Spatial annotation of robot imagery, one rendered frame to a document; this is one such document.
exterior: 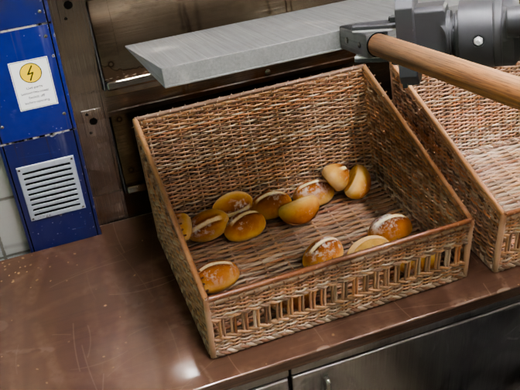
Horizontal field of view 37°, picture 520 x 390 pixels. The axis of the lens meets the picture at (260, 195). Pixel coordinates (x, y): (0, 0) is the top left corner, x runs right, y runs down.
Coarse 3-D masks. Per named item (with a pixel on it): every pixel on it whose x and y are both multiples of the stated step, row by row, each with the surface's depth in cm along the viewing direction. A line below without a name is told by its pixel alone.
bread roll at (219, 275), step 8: (208, 264) 157; (216, 264) 156; (224, 264) 157; (232, 264) 158; (200, 272) 156; (208, 272) 155; (216, 272) 155; (224, 272) 156; (232, 272) 157; (208, 280) 155; (216, 280) 155; (224, 280) 156; (232, 280) 157; (208, 288) 156; (216, 288) 156; (224, 288) 157
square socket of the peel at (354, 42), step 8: (352, 24) 109; (344, 32) 108; (352, 32) 105; (360, 32) 103; (368, 32) 102; (376, 32) 102; (384, 32) 102; (344, 40) 109; (352, 40) 106; (360, 40) 104; (368, 40) 102; (344, 48) 109; (352, 48) 107; (360, 48) 104; (368, 56) 103; (376, 56) 103
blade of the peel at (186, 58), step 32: (352, 0) 146; (384, 0) 141; (448, 0) 132; (192, 32) 139; (224, 32) 134; (256, 32) 130; (288, 32) 126; (320, 32) 123; (160, 64) 118; (192, 64) 105; (224, 64) 106; (256, 64) 108
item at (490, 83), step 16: (368, 48) 102; (384, 48) 98; (400, 48) 94; (416, 48) 92; (400, 64) 95; (416, 64) 90; (432, 64) 87; (448, 64) 84; (464, 64) 82; (480, 64) 81; (448, 80) 85; (464, 80) 81; (480, 80) 78; (496, 80) 76; (512, 80) 74; (496, 96) 76; (512, 96) 74
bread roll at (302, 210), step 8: (296, 200) 171; (304, 200) 171; (312, 200) 172; (280, 208) 171; (288, 208) 170; (296, 208) 170; (304, 208) 170; (312, 208) 171; (280, 216) 171; (288, 216) 170; (296, 216) 170; (304, 216) 171; (312, 216) 172; (296, 224) 172
